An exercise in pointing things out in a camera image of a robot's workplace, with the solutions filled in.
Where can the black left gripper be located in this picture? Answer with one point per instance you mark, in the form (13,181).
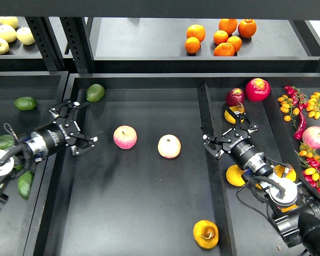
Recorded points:
(64,131)

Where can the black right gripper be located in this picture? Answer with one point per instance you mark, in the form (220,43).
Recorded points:
(239,145)

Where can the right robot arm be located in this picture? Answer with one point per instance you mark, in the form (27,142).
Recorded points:
(293,209)

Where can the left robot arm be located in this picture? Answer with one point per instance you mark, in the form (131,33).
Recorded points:
(15,155)

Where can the green avocado top centre tray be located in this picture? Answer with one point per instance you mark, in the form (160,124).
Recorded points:
(95,93)

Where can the green avocado tray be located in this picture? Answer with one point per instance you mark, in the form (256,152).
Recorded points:
(25,103)
(95,93)

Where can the green avocado left tray top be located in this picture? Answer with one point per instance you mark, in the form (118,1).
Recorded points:
(25,103)

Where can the dark red apple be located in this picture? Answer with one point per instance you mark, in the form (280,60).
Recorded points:
(234,97)

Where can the pink red apple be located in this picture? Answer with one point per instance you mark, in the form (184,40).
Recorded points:
(125,137)

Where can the bright red apple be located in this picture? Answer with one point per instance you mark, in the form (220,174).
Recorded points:
(257,90)

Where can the pale pink apple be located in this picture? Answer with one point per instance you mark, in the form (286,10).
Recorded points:
(169,146)

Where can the black left tray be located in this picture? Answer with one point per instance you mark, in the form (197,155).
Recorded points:
(16,216)

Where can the black tray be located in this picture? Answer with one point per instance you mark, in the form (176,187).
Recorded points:
(16,216)
(113,201)

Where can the red chili pepper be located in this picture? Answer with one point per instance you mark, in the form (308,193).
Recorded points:
(301,127)

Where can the orange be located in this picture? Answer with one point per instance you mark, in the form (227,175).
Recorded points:
(228,25)
(197,31)
(220,36)
(247,28)
(224,50)
(236,42)
(192,45)

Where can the pink apple right tray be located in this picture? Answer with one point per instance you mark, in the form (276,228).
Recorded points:
(311,137)

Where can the cherry tomato bunch upper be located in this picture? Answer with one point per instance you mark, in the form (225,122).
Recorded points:
(294,103)

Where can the cherry tomato bunch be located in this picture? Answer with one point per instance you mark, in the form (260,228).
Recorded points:
(294,103)
(310,163)

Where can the black centre tray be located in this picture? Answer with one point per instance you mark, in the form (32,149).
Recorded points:
(113,201)

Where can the cherry tomato bunch lower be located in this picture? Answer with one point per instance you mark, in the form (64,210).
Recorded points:
(310,163)

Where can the black tray divider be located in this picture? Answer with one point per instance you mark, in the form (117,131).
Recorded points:
(219,198)

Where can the black shelf upright post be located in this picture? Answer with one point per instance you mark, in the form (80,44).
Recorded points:
(46,42)
(78,39)

